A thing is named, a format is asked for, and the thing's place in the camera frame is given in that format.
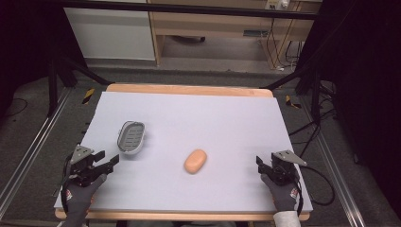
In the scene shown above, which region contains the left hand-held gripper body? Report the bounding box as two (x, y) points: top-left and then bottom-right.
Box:
(66, 144), (106, 187)

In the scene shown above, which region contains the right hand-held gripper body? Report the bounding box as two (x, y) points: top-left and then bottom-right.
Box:
(266, 149), (308, 186)

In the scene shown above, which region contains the grey oval soap dish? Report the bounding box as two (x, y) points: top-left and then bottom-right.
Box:
(116, 120), (147, 156)

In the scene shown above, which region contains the orange bread roll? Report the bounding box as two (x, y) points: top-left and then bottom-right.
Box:
(183, 148), (208, 175)

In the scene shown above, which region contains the person's right hand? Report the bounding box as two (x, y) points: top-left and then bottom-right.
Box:
(260, 173), (301, 214)

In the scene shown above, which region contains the person's left hand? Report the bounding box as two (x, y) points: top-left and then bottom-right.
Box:
(61, 173), (109, 221)

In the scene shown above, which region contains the yellow black striped marker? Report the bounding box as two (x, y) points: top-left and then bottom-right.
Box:
(81, 87), (96, 106)
(285, 94), (303, 111)

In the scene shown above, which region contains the white foam mat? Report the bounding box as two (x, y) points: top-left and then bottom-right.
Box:
(53, 91), (314, 214)

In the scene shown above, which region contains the wooden table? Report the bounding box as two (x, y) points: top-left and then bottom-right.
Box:
(54, 82), (311, 222)

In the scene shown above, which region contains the white cabinet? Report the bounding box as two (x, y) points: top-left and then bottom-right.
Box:
(63, 7), (157, 61)

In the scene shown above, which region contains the light wooden desk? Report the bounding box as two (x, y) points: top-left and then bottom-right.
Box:
(148, 0), (323, 70)

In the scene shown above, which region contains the white power strip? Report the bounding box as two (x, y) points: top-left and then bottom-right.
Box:
(265, 0), (290, 10)

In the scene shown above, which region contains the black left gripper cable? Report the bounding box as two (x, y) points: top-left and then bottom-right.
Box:
(60, 152), (76, 214)

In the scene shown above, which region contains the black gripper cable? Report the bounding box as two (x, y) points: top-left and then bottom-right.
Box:
(60, 152), (76, 214)
(295, 165), (337, 208)

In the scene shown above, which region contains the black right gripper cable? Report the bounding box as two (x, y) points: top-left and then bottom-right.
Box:
(295, 165), (337, 208)

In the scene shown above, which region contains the metal floor rail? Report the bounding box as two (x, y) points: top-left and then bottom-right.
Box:
(0, 86), (74, 219)
(299, 94), (370, 227)

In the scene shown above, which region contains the bundle of black floor cables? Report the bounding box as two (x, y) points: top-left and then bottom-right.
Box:
(287, 80), (339, 159)

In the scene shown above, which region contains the black metal frame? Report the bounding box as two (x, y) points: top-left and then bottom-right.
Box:
(46, 0), (325, 117)

